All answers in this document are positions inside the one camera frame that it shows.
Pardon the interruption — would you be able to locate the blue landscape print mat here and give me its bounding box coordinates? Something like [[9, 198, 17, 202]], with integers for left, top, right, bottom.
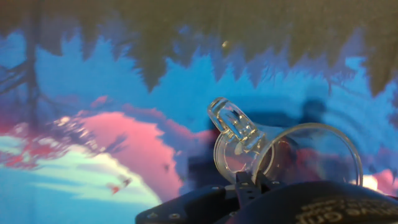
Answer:
[[0, 0, 398, 224]]

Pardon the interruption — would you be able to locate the clear plastic cup with handle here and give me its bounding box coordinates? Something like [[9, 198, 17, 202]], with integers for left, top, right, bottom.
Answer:
[[206, 96, 364, 188]]

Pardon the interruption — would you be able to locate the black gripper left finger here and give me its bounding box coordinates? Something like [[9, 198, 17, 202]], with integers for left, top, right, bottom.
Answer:
[[234, 170, 261, 209]]

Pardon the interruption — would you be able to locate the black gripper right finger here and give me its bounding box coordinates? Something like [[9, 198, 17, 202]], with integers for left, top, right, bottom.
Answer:
[[254, 169, 285, 194]]

